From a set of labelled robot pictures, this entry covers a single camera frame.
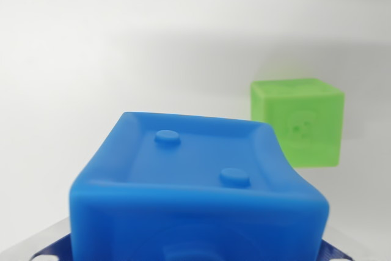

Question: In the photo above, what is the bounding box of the green soft cube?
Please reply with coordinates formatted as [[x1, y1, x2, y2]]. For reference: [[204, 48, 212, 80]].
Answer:
[[250, 78, 346, 169]]

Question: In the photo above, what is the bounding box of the gripper left finger with black rubber pad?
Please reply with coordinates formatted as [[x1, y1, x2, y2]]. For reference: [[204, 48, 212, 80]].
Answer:
[[0, 216, 71, 261]]

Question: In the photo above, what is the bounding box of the blue soft cube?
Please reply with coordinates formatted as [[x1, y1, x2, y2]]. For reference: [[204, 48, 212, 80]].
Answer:
[[68, 111, 331, 261]]

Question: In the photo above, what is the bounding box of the gripper right finger with black rubber pad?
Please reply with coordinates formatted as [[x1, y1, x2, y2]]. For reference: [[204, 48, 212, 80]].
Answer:
[[318, 227, 391, 261]]

